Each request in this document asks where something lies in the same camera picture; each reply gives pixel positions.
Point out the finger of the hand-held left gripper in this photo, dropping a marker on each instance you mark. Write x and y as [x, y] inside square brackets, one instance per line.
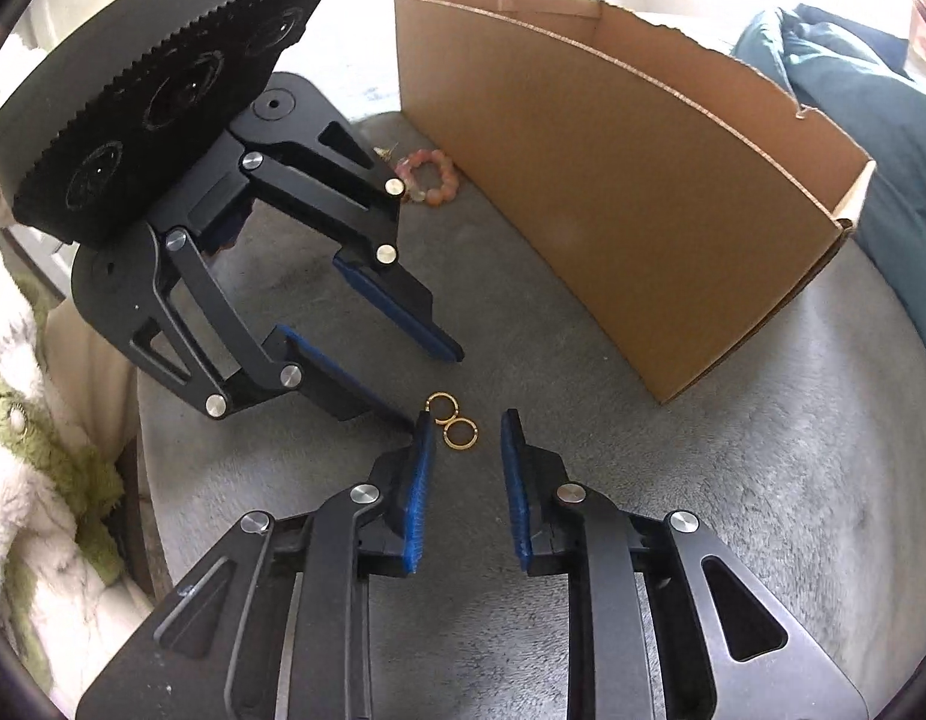
[335, 371]
[403, 307]

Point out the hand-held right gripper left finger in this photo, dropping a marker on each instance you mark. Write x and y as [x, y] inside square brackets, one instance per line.
[421, 495]

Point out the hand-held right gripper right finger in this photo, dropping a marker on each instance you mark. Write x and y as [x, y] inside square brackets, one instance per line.
[514, 495]

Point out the brown cardboard box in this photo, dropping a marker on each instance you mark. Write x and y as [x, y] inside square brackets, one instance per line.
[620, 202]

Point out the person's leg in white trousers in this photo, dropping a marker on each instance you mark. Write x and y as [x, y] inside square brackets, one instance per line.
[87, 375]

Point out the person's white green fleece robe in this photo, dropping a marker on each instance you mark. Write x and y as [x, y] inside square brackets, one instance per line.
[35, 510]

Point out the blue duvet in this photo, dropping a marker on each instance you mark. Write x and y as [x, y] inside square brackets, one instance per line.
[883, 165]

